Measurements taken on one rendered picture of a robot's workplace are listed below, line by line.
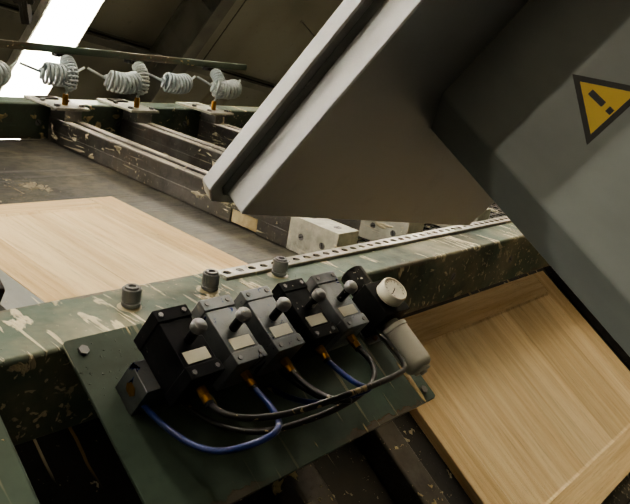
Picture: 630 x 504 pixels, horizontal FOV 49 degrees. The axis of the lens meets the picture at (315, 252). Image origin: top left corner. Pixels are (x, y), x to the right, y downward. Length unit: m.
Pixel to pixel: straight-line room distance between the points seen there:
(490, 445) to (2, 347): 1.03
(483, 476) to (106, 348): 0.87
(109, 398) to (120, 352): 0.06
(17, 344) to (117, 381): 0.11
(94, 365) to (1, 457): 0.29
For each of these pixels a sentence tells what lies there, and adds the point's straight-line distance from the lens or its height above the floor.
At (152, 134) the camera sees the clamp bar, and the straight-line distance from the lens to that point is 2.09.
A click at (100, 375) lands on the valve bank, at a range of 0.80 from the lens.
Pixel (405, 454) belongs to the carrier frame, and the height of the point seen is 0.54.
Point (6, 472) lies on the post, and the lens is 0.54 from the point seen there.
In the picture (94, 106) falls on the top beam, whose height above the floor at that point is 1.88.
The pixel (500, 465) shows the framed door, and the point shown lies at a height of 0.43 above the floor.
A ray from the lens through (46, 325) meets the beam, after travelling 0.86.
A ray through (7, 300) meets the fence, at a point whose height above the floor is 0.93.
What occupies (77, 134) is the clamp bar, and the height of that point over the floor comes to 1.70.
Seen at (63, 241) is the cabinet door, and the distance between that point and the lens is 1.24.
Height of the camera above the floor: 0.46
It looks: 21 degrees up
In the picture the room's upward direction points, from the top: 36 degrees counter-clockwise
